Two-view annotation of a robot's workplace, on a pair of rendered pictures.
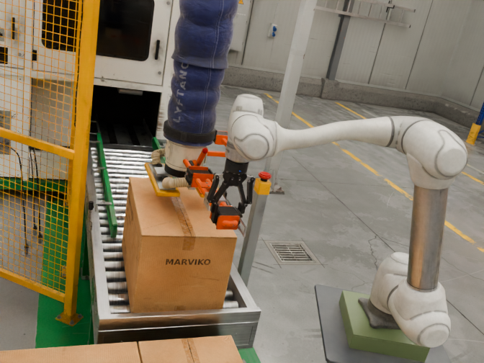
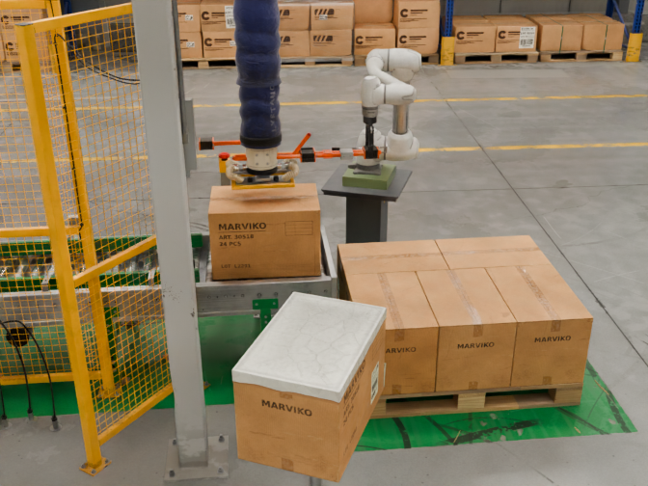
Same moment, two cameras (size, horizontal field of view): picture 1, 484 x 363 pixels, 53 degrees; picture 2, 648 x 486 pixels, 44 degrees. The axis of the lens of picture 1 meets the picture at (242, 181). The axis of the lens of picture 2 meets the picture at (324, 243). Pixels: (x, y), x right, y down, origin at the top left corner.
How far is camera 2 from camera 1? 4.23 m
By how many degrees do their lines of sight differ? 67
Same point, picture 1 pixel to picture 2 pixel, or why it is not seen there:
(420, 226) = not seen: hidden behind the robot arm
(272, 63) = not seen: outside the picture
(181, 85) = (271, 102)
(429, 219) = not seen: hidden behind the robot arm
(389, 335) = (386, 172)
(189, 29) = (274, 60)
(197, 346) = (349, 256)
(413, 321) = (412, 148)
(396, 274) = (378, 139)
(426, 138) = (408, 57)
